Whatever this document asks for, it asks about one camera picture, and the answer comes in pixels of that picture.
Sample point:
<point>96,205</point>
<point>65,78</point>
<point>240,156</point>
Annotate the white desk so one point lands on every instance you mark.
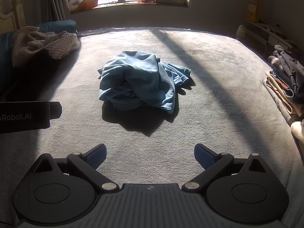
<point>263,32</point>

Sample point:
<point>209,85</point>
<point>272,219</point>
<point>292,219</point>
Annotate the yellow box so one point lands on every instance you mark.
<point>252,11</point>

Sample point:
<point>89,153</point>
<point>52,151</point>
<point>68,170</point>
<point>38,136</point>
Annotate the stack of folded clothes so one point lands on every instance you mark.
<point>285,76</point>
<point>298,130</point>

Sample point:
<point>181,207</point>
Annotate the carved cream headboard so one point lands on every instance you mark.
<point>9,11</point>

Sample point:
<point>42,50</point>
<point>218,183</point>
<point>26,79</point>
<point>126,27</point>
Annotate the woven ball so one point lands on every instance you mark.
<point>241,31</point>

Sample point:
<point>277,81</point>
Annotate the beige checkered blanket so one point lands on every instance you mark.
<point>61,46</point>

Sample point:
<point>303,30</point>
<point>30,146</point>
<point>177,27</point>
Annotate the dark blue quilt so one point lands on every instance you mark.
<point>59,25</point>

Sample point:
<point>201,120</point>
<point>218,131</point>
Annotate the grey curtain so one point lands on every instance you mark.
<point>55,2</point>

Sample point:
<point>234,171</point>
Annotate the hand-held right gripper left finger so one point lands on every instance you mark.
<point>97,157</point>

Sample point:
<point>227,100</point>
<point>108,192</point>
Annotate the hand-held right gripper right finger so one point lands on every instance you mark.
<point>203,157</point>

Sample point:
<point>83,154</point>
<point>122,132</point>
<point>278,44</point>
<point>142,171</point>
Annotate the light blue t-shirt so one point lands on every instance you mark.
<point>137,80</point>

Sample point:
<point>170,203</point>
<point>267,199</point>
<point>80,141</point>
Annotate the white plastic bag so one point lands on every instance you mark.
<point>77,1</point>

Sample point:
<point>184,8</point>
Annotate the black cloth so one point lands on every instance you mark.
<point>35,66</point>

